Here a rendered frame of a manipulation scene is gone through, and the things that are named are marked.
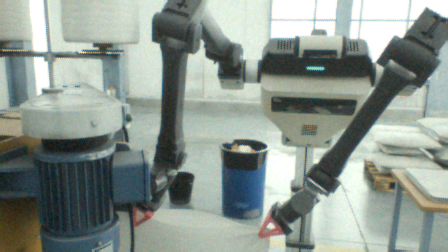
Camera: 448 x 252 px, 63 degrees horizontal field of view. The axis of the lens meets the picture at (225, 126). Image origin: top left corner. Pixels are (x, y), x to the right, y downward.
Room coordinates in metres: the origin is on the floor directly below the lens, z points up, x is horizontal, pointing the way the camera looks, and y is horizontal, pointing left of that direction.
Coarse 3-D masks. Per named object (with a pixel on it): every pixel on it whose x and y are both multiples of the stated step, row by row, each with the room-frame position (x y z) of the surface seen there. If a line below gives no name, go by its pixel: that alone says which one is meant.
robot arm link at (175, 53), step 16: (192, 32) 0.83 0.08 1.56; (160, 48) 0.87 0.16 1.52; (176, 48) 0.85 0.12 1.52; (192, 48) 0.84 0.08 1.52; (176, 64) 0.87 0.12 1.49; (176, 80) 0.89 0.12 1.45; (176, 96) 0.91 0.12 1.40; (176, 112) 0.93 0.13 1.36; (160, 128) 0.96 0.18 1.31; (176, 128) 0.96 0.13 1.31; (160, 144) 0.98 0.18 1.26; (176, 144) 0.97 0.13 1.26; (176, 160) 0.99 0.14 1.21
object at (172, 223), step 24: (120, 216) 1.06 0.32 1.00; (168, 216) 1.07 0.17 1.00; (192, 216) 1.06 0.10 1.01; (216, 216) 1.03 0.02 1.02; (120, 240) 1.06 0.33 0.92; (144, 240) 1.02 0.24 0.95; (168, 240) 0.97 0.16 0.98; (192, 240) 0.95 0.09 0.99; (216, 240) 0.95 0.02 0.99; (240, 240) 0.96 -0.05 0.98; (264, 240) 0.96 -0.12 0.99
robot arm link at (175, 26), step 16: (176, 0) 0.87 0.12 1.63; (192, 0) 0.87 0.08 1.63; (160, 16) 0.85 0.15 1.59; (176, 16) 0.84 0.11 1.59; (192, 16) 0.84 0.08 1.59; (208, 16) 0.97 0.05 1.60; (160, 32) 0.86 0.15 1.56; (176, 32) 0.84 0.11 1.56; (208, 32) 1.00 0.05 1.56; (208, 48) 1.15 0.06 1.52; (224, 48) 1.15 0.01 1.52; (240, 48) 1.22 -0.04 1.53
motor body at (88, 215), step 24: (48, 168) 0.64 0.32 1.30; (72, 168) 0.64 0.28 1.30; (96, 168) 0.66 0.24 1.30; (48, 192) 0.64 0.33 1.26; (72, 192) 0.64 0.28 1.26; (96, 192) 0.66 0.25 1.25; (48, 216) 0.63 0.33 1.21; (72, 216) 0.64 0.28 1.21; (96, 216) 0.65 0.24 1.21; (48, 240) 0.63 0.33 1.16; (72, 240) 0.63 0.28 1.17; (96, 240) 0.64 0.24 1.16
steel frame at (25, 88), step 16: (352, 0) 8.20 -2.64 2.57; (336, 16) 8.63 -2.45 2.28; (336, 32) 8.24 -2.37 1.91; (32, 48) 6.19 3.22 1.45; (112, 48) 9.31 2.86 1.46; (16, 64) 6.14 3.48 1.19; (32, 64) 6.17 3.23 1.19; (112, 64) 9.31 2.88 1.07; (16, 80) 6.15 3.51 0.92; (32, 80) 6.12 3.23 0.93; (112, 80) 9.31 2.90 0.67; (16, 96) 6.15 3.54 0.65; (32, 96) 6.09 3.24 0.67
